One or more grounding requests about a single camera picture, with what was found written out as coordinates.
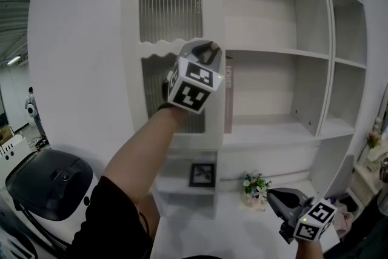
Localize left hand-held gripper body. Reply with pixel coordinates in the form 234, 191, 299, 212
165, 41, 224, 115

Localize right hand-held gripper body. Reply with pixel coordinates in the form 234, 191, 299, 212
278, 198, 338, 245

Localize white cabinet door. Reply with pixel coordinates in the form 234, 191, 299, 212
122, 0, 226, 151

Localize person's left forearm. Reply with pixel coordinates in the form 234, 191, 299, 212
102, 106, 189, 215

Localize person's right forearm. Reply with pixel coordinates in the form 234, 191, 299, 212
295, 238, 323, 259

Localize white desk with hutch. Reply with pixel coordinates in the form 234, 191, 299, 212
122, 0, 369, 259

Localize pink clothes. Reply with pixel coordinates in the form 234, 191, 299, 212
329, 197, 355, 239

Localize white flower bouquet vase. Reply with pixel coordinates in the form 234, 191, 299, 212
241, 172, 272, 212

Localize pink book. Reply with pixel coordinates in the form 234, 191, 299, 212
224, 56, 235, 134

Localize white vanity table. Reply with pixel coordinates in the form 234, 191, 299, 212
353, 118, 388, 201

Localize small pale flower bunch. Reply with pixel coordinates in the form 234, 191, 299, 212
366, 130, 382, 149

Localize person's black shirt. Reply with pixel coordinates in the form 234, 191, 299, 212
72, 175, 154, 259

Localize black picture frame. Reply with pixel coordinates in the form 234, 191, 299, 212
189, 163, 216, 188

